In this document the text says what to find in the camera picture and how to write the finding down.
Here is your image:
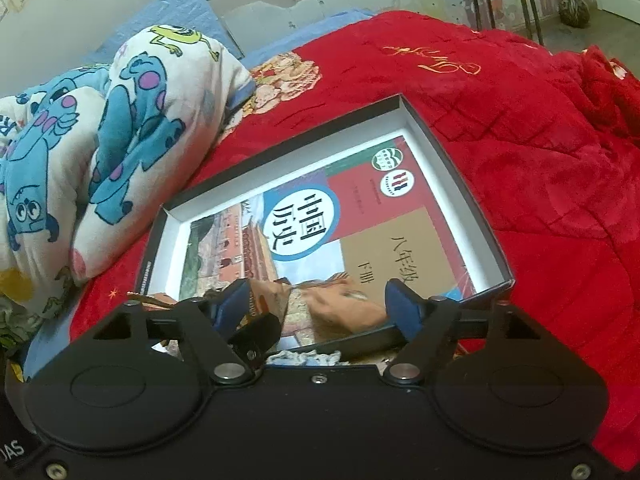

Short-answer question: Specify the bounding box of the triangular brown packet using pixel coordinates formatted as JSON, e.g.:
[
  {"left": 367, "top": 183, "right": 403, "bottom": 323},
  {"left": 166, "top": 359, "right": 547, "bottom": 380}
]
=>
[{"left": 240, "top": 275, "right": 393, "bottom": 348}]

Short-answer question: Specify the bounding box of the history textbook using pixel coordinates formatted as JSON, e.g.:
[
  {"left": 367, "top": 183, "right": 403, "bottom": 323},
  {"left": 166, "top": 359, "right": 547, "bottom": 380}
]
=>
[{"left": 177, "top": 135, "right": 478, "bottom": 346}]

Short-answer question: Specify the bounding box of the blue pillow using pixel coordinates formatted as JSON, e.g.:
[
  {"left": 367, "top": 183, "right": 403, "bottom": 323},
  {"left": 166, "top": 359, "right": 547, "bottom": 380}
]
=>
[{"left": 95, "top": 0, "right": 246, "bottom": 68}]

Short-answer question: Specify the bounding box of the blue lace scrunchie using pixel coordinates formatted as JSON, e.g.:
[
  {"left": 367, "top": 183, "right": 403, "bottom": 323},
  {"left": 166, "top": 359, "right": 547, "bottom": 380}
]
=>
[{"left": 265, "top": 347, "right": 351, "bottom": 367}]

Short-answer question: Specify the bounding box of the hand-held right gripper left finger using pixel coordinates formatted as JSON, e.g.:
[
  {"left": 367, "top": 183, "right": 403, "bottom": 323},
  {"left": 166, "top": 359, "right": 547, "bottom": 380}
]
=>
[{"left": 90, "top": 280, "right": 253, "bottom": 386}]

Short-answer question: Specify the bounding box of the black cardboard box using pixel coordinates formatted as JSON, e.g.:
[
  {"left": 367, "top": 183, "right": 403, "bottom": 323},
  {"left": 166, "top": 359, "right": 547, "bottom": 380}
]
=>
[{"left": 135, "top": 92, "right": 516, "bottom": 361}]

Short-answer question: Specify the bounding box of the red plush blanket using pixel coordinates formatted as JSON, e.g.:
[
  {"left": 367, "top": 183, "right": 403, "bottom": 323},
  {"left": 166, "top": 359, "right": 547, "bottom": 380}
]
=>
[{"left": 70, "top": 10, "right": 640, "bottom": 471}]

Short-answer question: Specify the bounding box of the dark patterned ball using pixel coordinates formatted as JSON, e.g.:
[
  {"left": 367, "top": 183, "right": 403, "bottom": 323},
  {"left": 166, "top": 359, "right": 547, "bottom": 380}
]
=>
[{"left": 557, "top": 0, "right": 593, "bottom": 28}]

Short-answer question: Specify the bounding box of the monster printed blanket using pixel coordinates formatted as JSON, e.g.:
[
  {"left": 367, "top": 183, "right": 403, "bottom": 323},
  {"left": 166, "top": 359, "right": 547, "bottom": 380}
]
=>
[{"left": 0, "top": 24, "right": 256, "bottom": 361}]

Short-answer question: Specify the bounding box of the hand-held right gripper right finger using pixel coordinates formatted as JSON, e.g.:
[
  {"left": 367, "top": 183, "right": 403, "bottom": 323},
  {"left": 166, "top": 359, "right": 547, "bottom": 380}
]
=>
[{"left": 382, "top": 280, "right": 551, "bottom": 386}]

